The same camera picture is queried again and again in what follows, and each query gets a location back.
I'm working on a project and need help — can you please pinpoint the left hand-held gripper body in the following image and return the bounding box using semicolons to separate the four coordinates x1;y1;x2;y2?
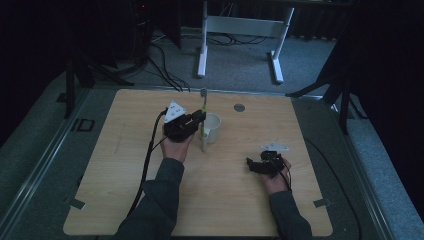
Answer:
162;100;202;143

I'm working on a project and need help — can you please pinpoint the person's left hand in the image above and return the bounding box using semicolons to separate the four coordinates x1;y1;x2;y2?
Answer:
160;127;196;165

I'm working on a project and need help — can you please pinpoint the person's right hand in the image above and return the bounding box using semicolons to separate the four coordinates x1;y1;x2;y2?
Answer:
259;158;294;196

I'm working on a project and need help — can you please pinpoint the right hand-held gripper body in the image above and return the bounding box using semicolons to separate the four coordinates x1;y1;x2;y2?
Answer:
259;143;290;179

